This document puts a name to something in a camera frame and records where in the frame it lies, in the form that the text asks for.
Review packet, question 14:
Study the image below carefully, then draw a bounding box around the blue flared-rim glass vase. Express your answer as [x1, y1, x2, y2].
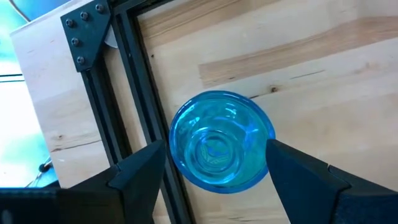
[169, 90, 277, 195]

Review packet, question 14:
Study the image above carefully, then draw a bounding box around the black aluminium table frame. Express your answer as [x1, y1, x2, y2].
[60, 0, 200, 224]

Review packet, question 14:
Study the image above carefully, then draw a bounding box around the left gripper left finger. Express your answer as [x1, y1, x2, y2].
[0, 139, 167, 224]

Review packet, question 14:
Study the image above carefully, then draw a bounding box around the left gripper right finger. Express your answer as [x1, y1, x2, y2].
[265, 138, 398, 224]

